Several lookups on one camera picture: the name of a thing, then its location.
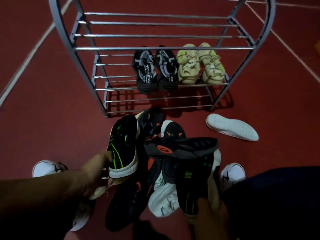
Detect person's left hand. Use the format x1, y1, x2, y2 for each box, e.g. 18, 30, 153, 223
79, 150, 133, 200

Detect person's right hand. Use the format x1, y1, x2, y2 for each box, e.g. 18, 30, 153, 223
186, 170, 232, 240

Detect black shoe with green stripes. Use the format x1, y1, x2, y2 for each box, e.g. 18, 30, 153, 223
107, 114, 141, 179

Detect black shoe with green sole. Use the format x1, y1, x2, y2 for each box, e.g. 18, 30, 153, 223
175, 149, 222, 216

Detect person's left forearm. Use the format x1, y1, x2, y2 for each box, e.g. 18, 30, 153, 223
0, 168, 87, 224

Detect person's white right shoe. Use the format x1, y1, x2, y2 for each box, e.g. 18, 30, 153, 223
219, 162, 247, 191

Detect person's white shoe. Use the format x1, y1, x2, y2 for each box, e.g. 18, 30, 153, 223
32, 160, 96, 232
219, 162, 247, 191

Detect black shoe with red mark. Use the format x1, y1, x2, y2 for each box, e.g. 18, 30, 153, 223
105, 157, 163, 232

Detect white sneaker with dark mark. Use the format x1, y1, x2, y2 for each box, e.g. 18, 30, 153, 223
148, 172, 181, 218

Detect dark shoe with orange logo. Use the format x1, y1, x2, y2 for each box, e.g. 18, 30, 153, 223
144, 137, 219, 159

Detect black shoe with orange accents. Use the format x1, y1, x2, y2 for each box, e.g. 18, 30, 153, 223
160, 119, 187, 139
136, 107, 164, 142

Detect person's white left shoe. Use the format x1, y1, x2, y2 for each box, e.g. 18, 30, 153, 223
32, 160, 96, 232

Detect person's dark trousers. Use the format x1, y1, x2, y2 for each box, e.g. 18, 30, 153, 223
220, 166, 320, 240

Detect plain white shoe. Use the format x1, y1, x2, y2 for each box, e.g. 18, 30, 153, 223
205, 113, 259, 142

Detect black shoe with white print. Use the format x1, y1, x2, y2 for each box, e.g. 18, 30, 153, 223
155, 46, 180, 92
132, 49, 159, 94

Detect pale yellow sneaker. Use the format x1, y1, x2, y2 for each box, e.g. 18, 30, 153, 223
176, 43, 202, 85
198, 42, 226, 86

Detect grey metal shoe rack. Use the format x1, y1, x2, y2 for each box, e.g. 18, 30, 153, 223
48, 0, 276, 118

